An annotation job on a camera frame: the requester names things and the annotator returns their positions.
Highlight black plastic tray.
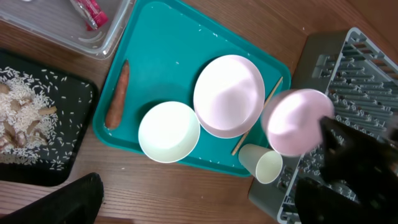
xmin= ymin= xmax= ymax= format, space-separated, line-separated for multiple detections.
xmin=1 ymin=49 xmax=99 ymax=187

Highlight rice and food scraps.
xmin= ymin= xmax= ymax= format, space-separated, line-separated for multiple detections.
xmin=0 ymin=67 xmax=94 ymax=170

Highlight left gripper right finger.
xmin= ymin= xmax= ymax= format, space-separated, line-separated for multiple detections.
xmin=295 ymin=178 xmax=397 ymax=224

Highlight red snack wrapper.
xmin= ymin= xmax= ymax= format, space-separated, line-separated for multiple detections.
xmin=70 ymin=0 xmax=108 ymax=31

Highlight clear plastic bin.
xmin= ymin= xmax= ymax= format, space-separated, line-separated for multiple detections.
xmin=1 ymin=0 xmax=135 ymax=60

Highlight grey dishwasher rack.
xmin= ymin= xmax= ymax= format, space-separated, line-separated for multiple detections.
xmin=248 ymin=27 xmax=397 ymax=223

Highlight white plastic cup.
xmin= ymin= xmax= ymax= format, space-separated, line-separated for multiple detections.
xmin=238 ymin=144 xmax=283 ymax=184

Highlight teal plastic serving tray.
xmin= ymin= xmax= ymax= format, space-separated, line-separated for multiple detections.
xmin=93 ymin=0 xmax=291 ymax=177

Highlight large pink plate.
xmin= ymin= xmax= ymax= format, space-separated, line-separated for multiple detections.
xmin=193 ymin=55 xmax=266 ymax=139

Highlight orange carrot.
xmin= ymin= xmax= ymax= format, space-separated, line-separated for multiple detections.
xmin=105 ymin=60 xmax=130 ymax=129

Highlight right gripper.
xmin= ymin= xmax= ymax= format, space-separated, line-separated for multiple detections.
xmin=319 ymin=116 xmax=397 ymax=215

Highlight wooden chopstick right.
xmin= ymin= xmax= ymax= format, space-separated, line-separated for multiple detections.
xmin=231 ymin=77 xmax=283 ymax=156

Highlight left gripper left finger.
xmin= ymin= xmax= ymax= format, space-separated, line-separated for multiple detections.
xmin=1 ymin=172 xmax=104 ymax=224

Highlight white bowl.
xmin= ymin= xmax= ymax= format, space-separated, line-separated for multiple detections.
xmin=138 ymin=101 xmax=201 ymax=164

